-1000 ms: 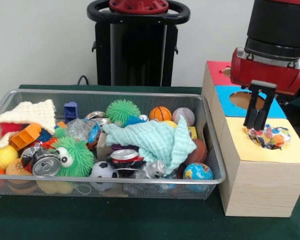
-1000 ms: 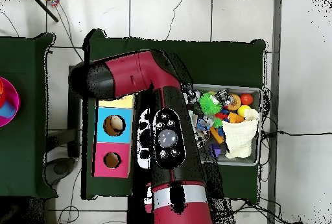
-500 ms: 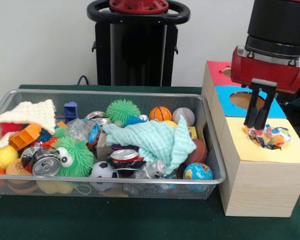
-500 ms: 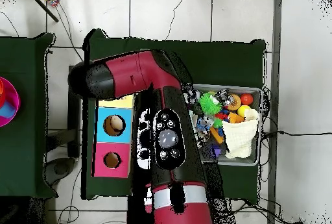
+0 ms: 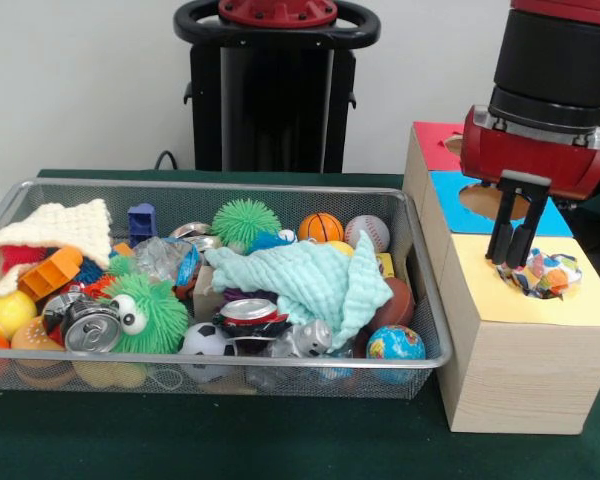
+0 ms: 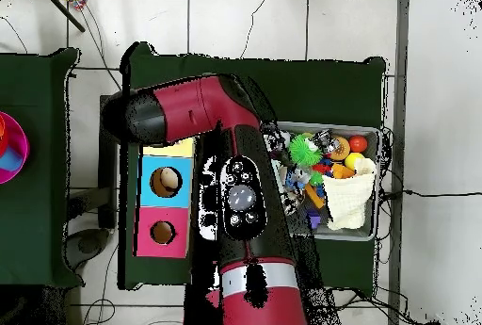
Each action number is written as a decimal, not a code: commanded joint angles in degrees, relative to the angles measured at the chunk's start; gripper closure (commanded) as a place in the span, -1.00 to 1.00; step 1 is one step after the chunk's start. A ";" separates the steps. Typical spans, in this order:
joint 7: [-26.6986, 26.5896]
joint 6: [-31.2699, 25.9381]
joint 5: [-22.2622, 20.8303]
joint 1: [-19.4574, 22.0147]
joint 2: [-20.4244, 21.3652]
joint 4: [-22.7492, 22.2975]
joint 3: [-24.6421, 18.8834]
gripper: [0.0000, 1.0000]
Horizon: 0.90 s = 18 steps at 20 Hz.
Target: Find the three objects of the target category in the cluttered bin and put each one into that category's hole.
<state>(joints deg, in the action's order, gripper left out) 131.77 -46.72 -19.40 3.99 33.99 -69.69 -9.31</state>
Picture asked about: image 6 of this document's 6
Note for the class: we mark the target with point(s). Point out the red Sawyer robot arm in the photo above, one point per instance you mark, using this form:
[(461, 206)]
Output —
[(199, 106)]

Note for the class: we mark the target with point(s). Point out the wooden box with three holes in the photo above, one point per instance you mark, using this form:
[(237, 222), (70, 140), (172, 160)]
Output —
[(177, 227)]

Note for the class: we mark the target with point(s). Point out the shallow mesh bin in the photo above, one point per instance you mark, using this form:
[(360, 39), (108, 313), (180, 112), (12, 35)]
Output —
[(339, 127)]

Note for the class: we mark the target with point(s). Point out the large green spiky eyed ball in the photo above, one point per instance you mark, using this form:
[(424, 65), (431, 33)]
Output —
[(303, 151)]

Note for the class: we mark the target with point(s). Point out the cream knitted cloth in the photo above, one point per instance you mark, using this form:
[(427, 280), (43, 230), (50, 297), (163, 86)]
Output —
[(348, 193)]

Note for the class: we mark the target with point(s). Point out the dark green side tablecloth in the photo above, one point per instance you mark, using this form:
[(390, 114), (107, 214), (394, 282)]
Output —
[(37, 133)]

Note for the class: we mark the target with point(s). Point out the pink bowl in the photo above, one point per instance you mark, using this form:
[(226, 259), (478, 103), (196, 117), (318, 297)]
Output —
[(17, 140)]

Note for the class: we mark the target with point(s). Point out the black rod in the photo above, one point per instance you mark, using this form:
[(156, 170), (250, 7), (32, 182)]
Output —
[(64, 10)]

